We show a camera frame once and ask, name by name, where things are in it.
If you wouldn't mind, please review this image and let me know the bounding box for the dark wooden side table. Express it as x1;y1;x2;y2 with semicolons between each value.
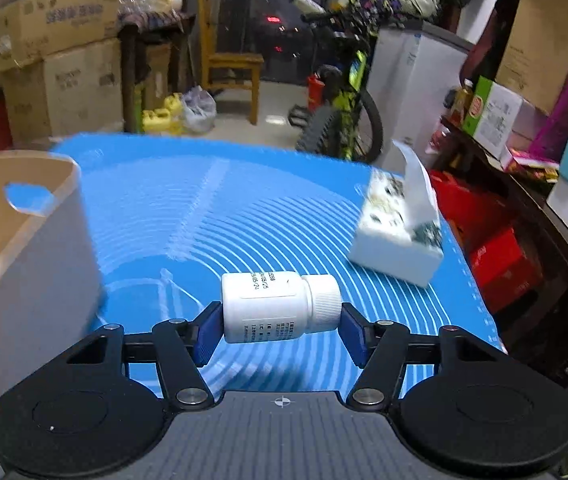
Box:
439;115;568;361

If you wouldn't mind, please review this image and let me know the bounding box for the pink gift bag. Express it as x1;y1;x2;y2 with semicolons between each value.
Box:
529;75;568;163

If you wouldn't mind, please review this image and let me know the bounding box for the white printed tissue pack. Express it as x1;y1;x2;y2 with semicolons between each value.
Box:
348;140;446;288

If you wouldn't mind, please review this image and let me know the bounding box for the large wrapped cardboard box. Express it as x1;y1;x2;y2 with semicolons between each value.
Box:
1;40;124;148

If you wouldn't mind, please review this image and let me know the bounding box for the blue silicone mat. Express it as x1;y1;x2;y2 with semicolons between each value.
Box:
48;132;507;396

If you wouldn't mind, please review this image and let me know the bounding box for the wooden chair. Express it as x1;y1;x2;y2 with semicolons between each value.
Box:
198;0;265;126

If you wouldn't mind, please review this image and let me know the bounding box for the white pill bottle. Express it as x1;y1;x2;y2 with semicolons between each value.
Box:
220;270;343;345

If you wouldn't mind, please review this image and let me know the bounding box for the beige plastic basket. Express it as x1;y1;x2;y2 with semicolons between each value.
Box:
0;150;107;480

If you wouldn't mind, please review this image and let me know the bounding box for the green white carton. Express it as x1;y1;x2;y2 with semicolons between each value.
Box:
466;76;524;158

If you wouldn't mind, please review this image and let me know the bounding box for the red boxes stack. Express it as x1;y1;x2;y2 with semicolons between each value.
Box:
429;170;545;313

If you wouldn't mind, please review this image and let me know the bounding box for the yellow plastic jug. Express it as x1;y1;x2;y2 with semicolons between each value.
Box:
143;109;171;135
164;92;187;133

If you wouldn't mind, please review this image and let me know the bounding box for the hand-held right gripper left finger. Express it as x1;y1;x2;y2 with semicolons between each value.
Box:
66;301;225;409

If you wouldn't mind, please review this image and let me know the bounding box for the printed cardboard box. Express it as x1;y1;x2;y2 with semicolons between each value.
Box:
0;0;122;73

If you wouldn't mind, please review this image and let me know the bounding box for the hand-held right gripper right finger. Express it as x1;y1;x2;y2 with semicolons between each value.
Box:
340;302;508;409

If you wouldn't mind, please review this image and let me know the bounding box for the white chest freezer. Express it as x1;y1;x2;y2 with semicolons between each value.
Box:
366;20;475;171

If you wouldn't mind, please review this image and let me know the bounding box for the tall plain cardboard box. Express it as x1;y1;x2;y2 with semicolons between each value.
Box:
495;0;568;116

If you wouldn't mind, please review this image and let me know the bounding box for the green black bicycle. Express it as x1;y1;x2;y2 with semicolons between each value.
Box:
289;7;385;163

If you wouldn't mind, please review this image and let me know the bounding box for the white plastic bag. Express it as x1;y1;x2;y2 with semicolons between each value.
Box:
182;86;217;134

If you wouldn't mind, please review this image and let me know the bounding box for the amber bottle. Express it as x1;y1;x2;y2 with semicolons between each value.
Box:
450;79;476;127

